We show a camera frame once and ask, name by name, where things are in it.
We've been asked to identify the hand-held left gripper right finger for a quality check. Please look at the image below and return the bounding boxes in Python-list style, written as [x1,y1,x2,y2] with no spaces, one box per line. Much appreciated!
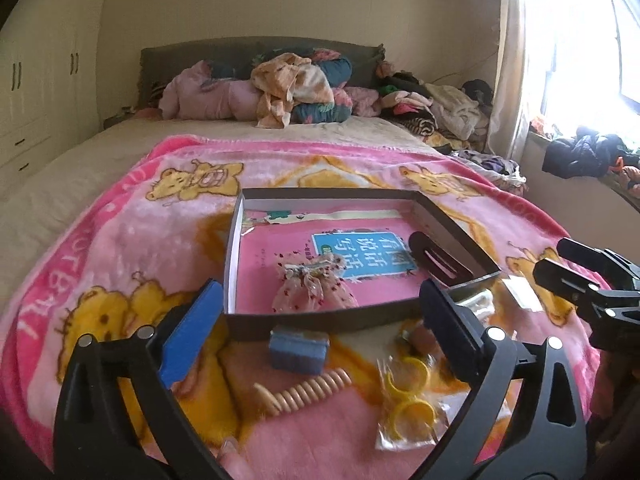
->
[419,277,588,480]

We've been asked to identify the person's left hand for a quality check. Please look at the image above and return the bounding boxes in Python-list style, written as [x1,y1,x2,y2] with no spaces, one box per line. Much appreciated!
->
[216,436,251,480]

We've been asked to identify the small blue box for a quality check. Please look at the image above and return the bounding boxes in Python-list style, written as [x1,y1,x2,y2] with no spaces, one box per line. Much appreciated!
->
[268,327,330,376]

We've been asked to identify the brown hair clip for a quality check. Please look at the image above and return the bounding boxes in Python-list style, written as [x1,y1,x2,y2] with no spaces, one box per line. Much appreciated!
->
[407,230,472,287]

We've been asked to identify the beige spiral hair tie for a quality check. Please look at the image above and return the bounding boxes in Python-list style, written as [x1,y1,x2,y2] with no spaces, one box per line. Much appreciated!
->
[251,367,351,417]

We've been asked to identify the cream wardrobe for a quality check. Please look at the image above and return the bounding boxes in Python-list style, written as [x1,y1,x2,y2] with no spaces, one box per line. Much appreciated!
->
[0,0,113,196]

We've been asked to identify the white hair clip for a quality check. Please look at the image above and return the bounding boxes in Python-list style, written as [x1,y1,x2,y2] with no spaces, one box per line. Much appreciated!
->
[457,292,496,322]

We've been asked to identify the orange patterned cloth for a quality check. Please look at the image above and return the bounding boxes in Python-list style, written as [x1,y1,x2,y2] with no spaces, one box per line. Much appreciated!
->
[250,52,335,128]

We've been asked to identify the yellow rings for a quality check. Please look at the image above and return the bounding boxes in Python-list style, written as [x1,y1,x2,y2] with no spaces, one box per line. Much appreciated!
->
[375,352,451,453]

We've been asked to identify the cream curtain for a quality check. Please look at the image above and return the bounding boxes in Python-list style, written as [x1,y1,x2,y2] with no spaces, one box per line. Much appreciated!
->
[487,0,532,161]

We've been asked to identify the plastic bag of clothes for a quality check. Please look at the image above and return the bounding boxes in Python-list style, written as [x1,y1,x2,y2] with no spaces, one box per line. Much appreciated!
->
[450,149,528,197]

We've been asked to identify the pink floral pillow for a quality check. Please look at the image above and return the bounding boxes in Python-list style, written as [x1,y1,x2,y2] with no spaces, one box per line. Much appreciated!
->
[345,86,387,118]

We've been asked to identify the pink mesh drawstring pouch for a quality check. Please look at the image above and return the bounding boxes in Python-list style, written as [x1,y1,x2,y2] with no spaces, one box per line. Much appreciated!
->
[271,255,360,313]

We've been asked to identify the pile of clothes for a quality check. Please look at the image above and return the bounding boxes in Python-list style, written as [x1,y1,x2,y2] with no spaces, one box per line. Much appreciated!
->
[375,62,496,147]

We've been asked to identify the bed with beige sheet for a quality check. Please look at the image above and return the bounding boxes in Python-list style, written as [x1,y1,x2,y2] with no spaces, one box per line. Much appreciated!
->
[0,112,441,321]

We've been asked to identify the pink book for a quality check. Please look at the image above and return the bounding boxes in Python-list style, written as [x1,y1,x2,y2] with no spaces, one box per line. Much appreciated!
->
[239,210,426,313]

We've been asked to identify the pink bear printed blanket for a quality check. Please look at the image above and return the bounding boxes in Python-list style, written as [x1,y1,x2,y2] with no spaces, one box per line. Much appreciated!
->
[0,134,621,480]

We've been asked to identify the window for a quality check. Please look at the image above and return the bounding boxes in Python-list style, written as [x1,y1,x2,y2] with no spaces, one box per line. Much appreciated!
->
[520,0,640,141]

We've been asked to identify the dark clothes on sill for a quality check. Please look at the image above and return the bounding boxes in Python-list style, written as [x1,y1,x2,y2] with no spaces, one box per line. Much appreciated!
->
[542,126,640,182]

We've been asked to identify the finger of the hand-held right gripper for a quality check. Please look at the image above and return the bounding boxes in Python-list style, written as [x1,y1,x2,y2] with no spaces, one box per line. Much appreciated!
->
[556,236,610,273]
[531,259,592,307]

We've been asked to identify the dark cardboard box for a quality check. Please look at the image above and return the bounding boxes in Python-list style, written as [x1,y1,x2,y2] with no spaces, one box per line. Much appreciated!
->
[222,187,503,343]

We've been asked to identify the white earring card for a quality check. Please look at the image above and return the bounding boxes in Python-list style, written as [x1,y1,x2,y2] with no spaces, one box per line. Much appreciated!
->
[500,275,544,314]

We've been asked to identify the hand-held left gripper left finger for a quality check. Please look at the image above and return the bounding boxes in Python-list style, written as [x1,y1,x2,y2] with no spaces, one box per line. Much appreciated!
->
[52,280,231,480]

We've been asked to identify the dark floral quilt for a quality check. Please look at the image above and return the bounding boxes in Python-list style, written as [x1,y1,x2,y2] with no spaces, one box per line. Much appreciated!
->
[205,47,353,123]

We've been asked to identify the pink quilt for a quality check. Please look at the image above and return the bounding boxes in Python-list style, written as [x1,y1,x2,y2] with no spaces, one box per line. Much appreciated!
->
[159,60,261,121]

